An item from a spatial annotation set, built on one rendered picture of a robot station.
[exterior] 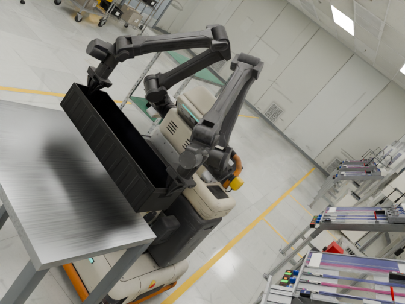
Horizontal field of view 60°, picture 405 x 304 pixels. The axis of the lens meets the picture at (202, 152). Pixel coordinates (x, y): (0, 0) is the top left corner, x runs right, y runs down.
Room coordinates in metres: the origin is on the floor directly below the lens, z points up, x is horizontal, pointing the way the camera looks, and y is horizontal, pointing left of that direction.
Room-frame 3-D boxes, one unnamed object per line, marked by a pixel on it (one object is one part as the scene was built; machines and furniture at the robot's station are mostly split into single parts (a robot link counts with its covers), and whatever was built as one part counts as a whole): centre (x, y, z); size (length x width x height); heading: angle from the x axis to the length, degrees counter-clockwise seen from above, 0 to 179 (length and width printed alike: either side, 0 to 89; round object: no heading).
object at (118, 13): (6.88, 3.20, 0.29); 0.40 x 0.30 x 0.14; 164
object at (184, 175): (1.08, 0.00, 1.07); 0.10 x 0.07 x 0.07; 64
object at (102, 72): (1.32, 0.51, 1.06); 0.10 x 0.07 x 0.07; 64
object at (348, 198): (6.23, -2.76, 0.95); 1.36 x 0.82 x 1.90; 74
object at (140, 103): (3.71, 0.62, 0.55); 0.91 x 0.46 x 1.10; 164
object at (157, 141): (1.46, 0.13, 0.84); 0.28 x 0.16 x 0.22; 64
